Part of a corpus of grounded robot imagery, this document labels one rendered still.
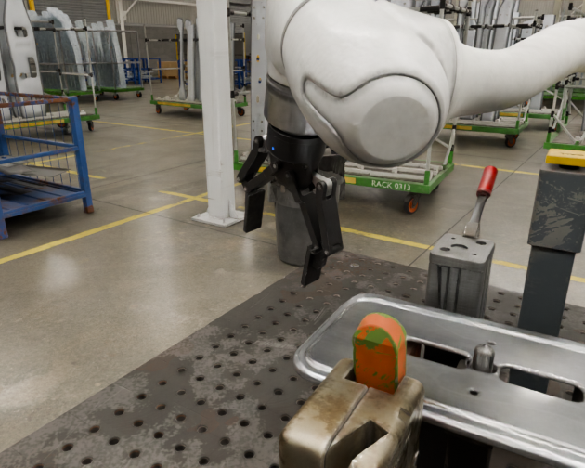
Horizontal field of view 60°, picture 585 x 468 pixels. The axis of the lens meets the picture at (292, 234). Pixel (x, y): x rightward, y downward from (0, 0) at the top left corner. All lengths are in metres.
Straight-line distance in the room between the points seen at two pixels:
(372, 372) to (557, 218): 0.46
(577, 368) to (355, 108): 0.36
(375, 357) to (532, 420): 0.16
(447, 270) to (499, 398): 0.19
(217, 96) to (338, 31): 3.47
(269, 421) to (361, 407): 0.55
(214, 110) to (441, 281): 3.34
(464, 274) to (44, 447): 0.70
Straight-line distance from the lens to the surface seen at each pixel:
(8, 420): 2.26
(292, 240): 3.13
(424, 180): 4.18
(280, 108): 0.58
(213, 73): 3.86
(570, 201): 0.79
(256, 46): 4.88
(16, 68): 8.81
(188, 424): 0.93
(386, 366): 0.39
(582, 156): 0.79
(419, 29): 0.42
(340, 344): 0.55
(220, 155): 3.92
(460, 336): 0.59
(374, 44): 0.38
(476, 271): 0.64
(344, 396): 0.38
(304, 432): 0.36
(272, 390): 0.98
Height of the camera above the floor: 1.30
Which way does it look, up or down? 20 degrees down
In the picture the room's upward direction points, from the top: straight up
